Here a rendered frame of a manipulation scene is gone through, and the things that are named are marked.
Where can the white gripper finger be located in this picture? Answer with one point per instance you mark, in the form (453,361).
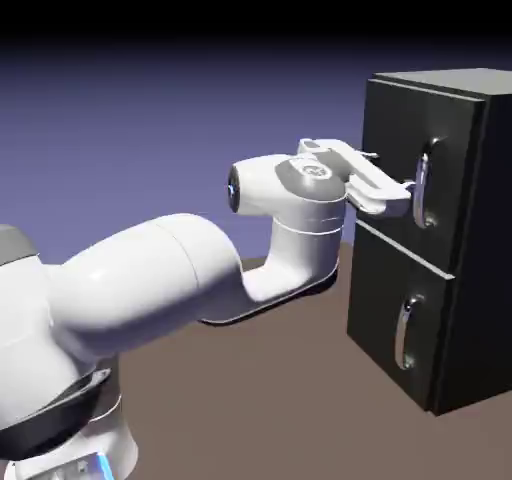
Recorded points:
(408,186)
(370,154)

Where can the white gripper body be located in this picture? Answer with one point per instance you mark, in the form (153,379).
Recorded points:
(372,180)

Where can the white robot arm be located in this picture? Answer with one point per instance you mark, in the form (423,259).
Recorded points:
(140,272)

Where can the black cabinet door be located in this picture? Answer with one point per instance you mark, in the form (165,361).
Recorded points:
(392,120)
(376,308)

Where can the black cabinet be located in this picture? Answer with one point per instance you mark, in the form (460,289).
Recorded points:
(492,248)

